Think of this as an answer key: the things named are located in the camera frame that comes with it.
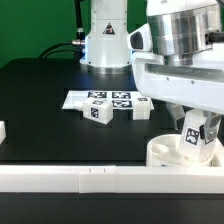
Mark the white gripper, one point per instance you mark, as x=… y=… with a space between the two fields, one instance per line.
x=200 y=85

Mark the white round stool seat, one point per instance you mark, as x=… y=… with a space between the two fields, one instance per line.
x=162 y=151

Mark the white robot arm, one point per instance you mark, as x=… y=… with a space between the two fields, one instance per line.
x=177 y=56

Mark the white left fence block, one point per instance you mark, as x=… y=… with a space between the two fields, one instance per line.
x=2 y=131

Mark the white front fence wall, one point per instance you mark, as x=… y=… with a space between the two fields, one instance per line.
x=110 y=179

